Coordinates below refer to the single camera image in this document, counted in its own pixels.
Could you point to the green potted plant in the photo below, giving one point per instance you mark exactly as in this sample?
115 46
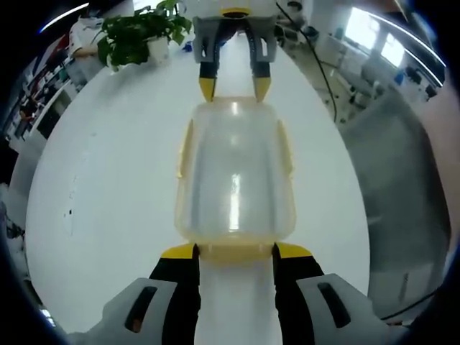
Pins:
125 36

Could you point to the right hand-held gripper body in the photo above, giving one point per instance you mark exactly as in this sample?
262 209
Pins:
235 5

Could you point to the blue wipes packet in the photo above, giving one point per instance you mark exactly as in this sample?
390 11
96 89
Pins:
187 46

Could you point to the clear plastic buckle container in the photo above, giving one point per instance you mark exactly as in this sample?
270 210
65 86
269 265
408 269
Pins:
233 161

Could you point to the ceiling light strip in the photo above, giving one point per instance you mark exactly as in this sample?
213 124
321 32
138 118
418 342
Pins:
64 16
406 33

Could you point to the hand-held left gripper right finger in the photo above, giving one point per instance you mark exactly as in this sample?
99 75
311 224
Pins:
298 287

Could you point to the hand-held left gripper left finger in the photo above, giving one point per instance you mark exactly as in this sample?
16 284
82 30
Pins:
172 294

